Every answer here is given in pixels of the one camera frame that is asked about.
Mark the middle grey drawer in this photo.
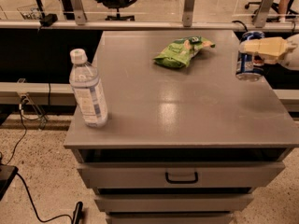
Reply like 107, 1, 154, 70
95, 194, 253, 213

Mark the top grey drawer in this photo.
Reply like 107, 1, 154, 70
78, 161, 285, 189

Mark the black drawer handle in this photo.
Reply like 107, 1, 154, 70
164, 172, 199, 185

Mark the green chip bag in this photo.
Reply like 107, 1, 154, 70
154, 36, 215, 69

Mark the middle metal bracket post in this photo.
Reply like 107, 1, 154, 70
182, 0, 195, 27

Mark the clear plastic water bottle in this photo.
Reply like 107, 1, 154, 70
69, 49, 108, 127

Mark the black plug on floor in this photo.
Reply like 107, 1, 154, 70
72, 202, 83, 224

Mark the black device on floor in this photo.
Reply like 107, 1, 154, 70
0, 164, 18, 201

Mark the metal bracket post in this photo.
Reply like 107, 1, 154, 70
70, 0, 87, 25
182, 0, 195, 27
252, 0, 274, 28

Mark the grey drawer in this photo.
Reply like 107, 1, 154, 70
78, 161, 285, 189
106, 213, 233, 224
95, 194, 253, 213

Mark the left metal bracket post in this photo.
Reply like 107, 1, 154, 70
70, 0, 87, 25

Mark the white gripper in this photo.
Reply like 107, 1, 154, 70
238, 34, 299, 71

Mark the right metal bracket post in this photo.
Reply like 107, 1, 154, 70
252, 0, 274, 28

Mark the black power adapter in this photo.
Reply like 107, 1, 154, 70
40, 14, 58, 27

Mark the wall power outlet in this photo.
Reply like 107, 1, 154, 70
19, 93, 30, 110

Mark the grey drawer cabinet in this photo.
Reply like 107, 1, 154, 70
63, 30, 299, 224

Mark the black cable behind cabinet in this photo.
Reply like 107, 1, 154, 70
232, 20, 250, 33

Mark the bottom grey drawer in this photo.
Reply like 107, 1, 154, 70
106, 213, 233, 224

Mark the black floor cable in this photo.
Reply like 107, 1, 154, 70
15, 172, 74, 224

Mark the blue pepsi can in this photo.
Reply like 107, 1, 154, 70
235, 31, 264, 81

